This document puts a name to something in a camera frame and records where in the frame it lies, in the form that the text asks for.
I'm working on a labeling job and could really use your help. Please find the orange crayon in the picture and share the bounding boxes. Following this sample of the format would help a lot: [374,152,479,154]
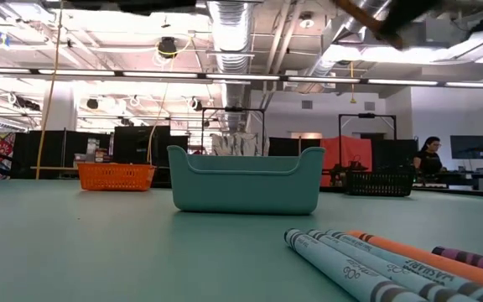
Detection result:
[345,230,483,294]
[333,0,405,50]

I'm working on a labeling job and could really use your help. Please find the ceiling light strip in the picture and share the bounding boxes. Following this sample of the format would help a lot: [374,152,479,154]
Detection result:
[0,66,200,80]
[205,74,483,89]

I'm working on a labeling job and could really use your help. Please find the black partition panel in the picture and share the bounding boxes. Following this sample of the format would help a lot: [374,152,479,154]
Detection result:
[268,137,322,157]
[371,138,421,173]
[10,129,113,180]

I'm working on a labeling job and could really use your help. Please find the red partition cloth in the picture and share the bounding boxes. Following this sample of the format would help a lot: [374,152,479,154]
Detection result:
[319,135,373,188]

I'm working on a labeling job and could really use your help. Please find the person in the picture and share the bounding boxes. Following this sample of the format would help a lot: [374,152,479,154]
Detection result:
[412,136,449,177]

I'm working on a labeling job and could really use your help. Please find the black plastic basket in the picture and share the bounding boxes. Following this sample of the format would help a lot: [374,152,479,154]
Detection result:
[345,169,415,197]

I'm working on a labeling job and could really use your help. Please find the office desk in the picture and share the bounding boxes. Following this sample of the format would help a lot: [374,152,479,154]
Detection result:
[408,165,483,194]

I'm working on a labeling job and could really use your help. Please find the white draped cloth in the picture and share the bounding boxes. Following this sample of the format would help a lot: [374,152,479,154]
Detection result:
[210,132,264,157]

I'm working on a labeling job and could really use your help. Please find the clear plastic centre tray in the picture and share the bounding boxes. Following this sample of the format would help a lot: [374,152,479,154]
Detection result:
[167,144,326,216]

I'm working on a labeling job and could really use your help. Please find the teal crayon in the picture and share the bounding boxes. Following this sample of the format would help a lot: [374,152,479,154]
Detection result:
[306,229,476,302]
[325,229,483,302]
[283,228,430,302]

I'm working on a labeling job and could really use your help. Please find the purple crayon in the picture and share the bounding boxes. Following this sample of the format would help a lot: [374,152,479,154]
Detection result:
[432,246,483,277]

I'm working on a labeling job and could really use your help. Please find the orange plastic basket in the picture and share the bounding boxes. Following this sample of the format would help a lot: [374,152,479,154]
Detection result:
[76,162,158,192]

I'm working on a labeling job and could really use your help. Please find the stacked small boxes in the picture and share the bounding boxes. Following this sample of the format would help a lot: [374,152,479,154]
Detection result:
[73,138,115,164]

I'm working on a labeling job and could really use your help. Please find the green table mat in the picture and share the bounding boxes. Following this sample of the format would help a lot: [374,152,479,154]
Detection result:
[0,178,483,302]

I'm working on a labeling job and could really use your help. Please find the grey air duct box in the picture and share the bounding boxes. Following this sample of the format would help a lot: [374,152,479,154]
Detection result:
[365,18,454,48]

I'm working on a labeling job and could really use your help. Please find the silver ventilation duct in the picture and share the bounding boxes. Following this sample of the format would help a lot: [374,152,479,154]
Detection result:
[308,0,393,81]
[207,0,254,131]

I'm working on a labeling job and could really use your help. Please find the hanging yellow cord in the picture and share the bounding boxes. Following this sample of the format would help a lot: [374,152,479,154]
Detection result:
[349,60,357,105]

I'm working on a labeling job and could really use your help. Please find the black stand frame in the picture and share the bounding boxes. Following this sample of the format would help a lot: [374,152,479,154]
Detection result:
[200,107,267,156]
[337,112,397,142]

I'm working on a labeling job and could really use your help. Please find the wall monitor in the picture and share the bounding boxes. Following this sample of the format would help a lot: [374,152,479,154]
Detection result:
[449,134,483,160]

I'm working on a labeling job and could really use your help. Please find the black ceiling cable reel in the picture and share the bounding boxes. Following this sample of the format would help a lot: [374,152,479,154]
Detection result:
[157,36,179,59]

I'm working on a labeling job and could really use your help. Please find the thin yellow cord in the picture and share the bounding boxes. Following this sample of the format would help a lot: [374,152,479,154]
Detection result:
[146,54,175,165]

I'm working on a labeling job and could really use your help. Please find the yellow cable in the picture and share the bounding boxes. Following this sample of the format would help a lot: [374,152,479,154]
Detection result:
[34,0,65,181]

